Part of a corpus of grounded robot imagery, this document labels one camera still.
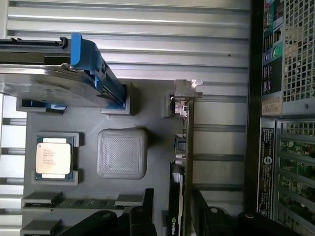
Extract black nvidia gpu card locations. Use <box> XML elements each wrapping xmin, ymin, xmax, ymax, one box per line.
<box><xmin>165</xmin><ymin>79</ymin><xmax>204</xmax><ymax>236</ymax></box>

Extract green ram stick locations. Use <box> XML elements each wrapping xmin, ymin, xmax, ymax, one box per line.
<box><xmin>24</xmin><ymin>197</ymin><xmax>124</xmax><ymax>210</ymax></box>

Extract grey square printed block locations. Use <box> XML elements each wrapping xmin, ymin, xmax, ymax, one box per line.
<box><xmin>96</xmin><ymin>127</ymin><xmax>149</xmax><ymax>180</ymax></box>

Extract grey printed parts rack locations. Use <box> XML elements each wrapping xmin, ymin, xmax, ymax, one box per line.
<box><xmin>15</xmin><ymin>80</ymin><xmax>173</xmax><ymax>236</ymax></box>

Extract silver cpu chip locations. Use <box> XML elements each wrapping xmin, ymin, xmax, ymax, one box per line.
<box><xmin>35</xmin><ymin>137</ymin><xmax>74</xmax><ymax>181</ymax></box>

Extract hard disk with blue caddy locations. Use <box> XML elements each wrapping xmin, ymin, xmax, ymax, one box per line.
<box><xmin>0</xmin><ymin>32</ymin><xmax>127</xmax><ymax>110</ymax></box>

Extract open black pc case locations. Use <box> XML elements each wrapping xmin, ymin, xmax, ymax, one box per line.
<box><xmin>247</xmin><ymin>0</ymin><xmax>315</xmax><ymax>236</ymax></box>

